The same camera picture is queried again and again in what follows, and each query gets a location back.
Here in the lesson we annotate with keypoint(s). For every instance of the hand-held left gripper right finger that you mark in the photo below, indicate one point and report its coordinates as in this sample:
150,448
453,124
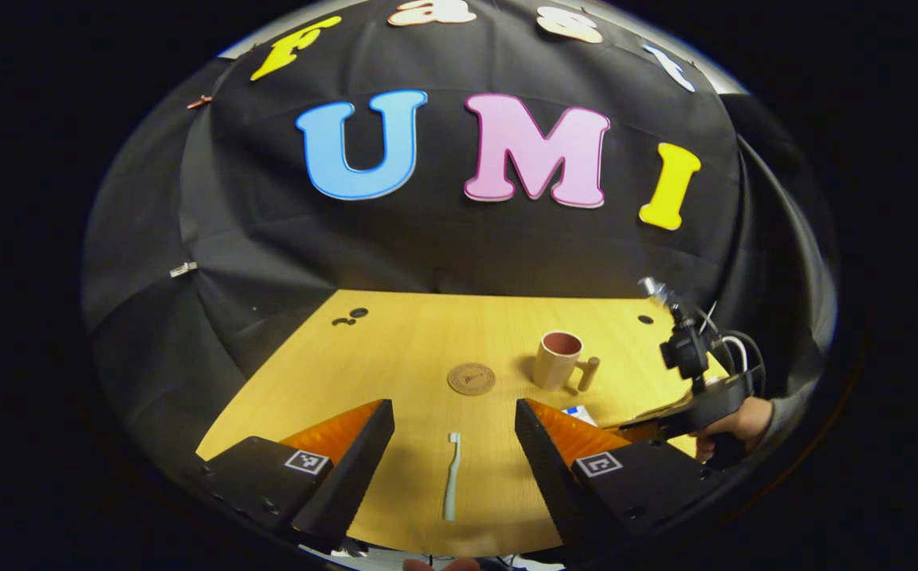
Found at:
546,468

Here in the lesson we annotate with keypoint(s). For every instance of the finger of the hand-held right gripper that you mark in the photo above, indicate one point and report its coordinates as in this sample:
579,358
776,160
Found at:
647,432

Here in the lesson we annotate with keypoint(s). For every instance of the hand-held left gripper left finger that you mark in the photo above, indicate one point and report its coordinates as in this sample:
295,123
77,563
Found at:
359,476

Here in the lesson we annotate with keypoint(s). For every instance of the white toothpaste tube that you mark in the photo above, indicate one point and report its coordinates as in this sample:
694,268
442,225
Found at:
580,414

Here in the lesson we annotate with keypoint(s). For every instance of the pale green toothbrush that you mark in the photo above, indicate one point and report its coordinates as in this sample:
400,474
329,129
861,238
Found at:
452,476

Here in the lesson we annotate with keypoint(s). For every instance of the beige cup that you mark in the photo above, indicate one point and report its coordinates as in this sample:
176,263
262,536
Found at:
555,366

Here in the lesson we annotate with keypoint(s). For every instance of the wooden desktop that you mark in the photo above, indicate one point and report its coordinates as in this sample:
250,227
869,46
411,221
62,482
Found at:
395,357

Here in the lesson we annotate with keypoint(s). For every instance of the silver cloth clip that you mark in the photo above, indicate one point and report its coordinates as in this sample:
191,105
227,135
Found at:
182,270

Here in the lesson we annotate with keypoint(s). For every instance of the red cloth clip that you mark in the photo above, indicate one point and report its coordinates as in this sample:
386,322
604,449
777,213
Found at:
199,101

